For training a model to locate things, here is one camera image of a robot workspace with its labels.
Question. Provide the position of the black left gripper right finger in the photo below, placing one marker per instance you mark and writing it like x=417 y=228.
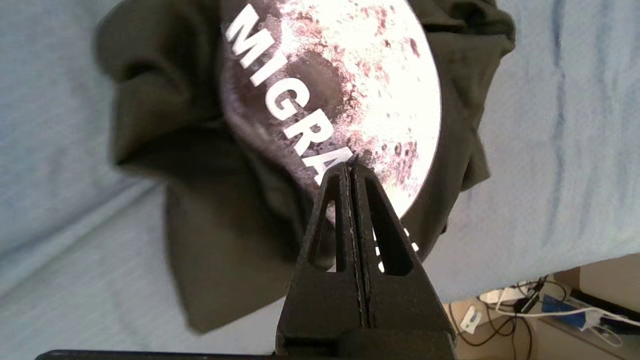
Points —
x=400 y=305

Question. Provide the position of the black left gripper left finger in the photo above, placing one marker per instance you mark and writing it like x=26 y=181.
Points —
x=325 y=310

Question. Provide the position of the black t-shirt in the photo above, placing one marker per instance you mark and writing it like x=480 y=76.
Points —
x=225 y=225

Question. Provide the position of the blue power adapter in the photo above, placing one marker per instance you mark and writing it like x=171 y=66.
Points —
x=565 y=305

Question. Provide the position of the tan cardboard box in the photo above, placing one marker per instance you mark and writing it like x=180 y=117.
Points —
x=610 y=280

